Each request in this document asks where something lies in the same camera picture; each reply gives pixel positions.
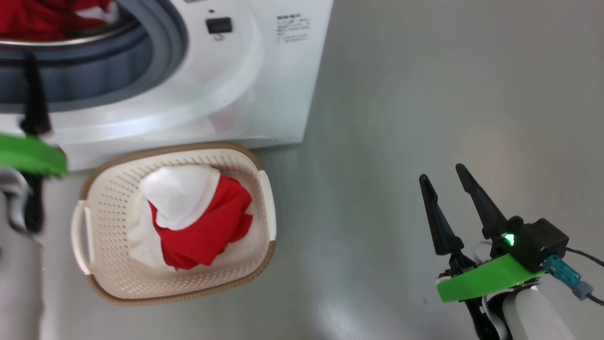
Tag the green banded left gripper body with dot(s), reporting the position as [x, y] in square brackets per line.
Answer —
[28, 156]

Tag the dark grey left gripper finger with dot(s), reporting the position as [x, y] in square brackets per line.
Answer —
[35, 104]

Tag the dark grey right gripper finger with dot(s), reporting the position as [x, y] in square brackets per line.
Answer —
[443, 226]
[488, 212]

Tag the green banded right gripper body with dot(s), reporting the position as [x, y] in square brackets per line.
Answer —
[486, 278]

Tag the red and white garment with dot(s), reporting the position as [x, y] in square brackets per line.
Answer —
[203, 226]
[37, 19]

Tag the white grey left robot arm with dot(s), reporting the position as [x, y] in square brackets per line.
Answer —
[19, 283]

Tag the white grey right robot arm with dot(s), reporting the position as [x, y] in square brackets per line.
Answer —
[538, 316]

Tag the cream perforated laundry basket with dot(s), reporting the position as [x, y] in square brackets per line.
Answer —
[113, 278]

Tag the white front-load washing machine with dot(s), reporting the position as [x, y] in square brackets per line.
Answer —
[264, 94]

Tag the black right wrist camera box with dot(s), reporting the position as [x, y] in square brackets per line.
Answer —
[542, 243]

